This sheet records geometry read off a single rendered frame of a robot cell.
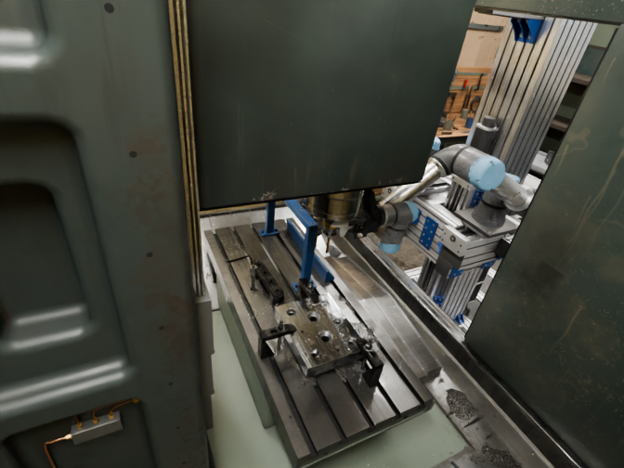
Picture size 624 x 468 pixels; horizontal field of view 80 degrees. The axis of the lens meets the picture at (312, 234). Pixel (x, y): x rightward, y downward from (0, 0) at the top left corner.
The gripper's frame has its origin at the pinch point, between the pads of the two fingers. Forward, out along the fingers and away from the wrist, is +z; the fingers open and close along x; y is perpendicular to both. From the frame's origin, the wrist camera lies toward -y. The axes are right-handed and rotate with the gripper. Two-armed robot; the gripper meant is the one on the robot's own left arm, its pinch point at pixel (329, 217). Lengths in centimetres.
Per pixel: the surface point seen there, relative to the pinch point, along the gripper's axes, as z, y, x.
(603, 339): -63, 16, -60
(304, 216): -9.9, 18.1, 29.8
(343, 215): 1.2, -5.3, -7.8
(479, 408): -61, 72, -44
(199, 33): 42, -47, -10
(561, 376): -64, 37, -58
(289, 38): 26, -48, -11
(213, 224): 7, 58, 96
